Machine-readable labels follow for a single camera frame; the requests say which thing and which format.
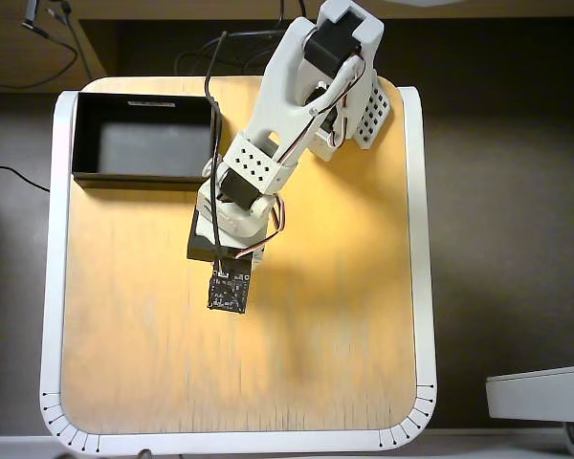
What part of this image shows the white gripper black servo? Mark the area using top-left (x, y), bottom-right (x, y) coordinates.
top-left (186, 189), bottom-right (275, 265)

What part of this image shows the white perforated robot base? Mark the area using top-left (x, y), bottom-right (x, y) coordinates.
top-left (313, 78), bottom-right (394, 162)

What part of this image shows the black cardboard bin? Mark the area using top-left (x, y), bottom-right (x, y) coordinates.
top-left (70, 91), bottom-right (221, 192)

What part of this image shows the white table rim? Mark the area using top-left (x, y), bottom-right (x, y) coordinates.
top-left (38, 76), bottom-right (439, 455)

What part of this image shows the light wooden desk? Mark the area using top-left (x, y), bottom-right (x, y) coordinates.
top-left (0, 0), bottom-right (574, 95)

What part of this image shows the white plastic device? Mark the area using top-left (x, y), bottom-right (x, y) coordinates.
top-left (485, 362), bottom-right (574, 425)

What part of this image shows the black camera cable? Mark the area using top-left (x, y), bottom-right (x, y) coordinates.
top-left (203, 29), bottom-right (231, 278)

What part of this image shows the red white black servo wire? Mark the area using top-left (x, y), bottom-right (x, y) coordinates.
top-left (233, 193), bottom-right (288, 262)

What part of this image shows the black wrist camera board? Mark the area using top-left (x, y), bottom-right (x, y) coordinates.
top-left (206, 257), bottom-right (253, 316)

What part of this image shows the black power cable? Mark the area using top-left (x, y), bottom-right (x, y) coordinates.
top-left (174, 21), bottom-right (298, 76)

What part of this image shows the looped black cable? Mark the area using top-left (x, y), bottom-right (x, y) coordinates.
top-left (0, 18), bottom-right (80, 91)

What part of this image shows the thin black floor cable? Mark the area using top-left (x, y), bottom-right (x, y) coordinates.
top-left (0, 164), bottom-right (53, 194)

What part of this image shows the straight black cable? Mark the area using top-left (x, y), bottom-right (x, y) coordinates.
top-left (59, 0), bottom-right (95, 81)

